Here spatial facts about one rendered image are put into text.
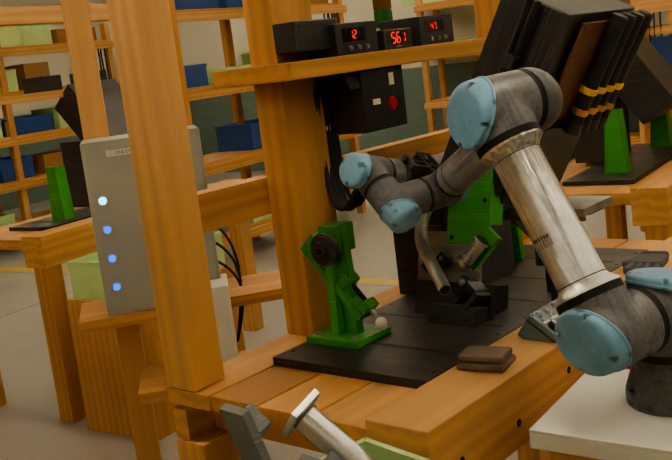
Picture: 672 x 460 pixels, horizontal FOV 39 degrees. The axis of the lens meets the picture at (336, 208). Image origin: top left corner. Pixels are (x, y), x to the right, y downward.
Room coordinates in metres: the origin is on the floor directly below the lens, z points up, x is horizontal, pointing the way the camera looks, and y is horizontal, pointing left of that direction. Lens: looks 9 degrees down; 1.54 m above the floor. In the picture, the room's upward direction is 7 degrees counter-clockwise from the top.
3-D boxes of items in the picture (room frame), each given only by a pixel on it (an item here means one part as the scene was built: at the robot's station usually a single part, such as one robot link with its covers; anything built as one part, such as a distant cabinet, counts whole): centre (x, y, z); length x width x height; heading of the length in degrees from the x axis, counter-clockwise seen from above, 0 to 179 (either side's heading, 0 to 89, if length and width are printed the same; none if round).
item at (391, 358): (2.30, -0.34, 0.89); 1.10 x 0.42 x 0.02; 139
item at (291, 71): (2.47, -0.14, 1.52); 0.90 x 0.25 x 0.04; 139
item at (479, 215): (2.21, -0.34, 1.17); 0.13 x 0.12 x 0.20; 139
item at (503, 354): (1.80, -0.26, 0.91); 0.10 x 0.08 x 0.03; 59
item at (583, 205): (2.30, -0.47, 1.11); 0.39 x 0.16 x 0.03; 49
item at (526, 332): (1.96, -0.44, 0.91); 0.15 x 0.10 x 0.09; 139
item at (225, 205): (2.55, -0.06, 1.23); 1.30 x 0.05 x 0.09; 139
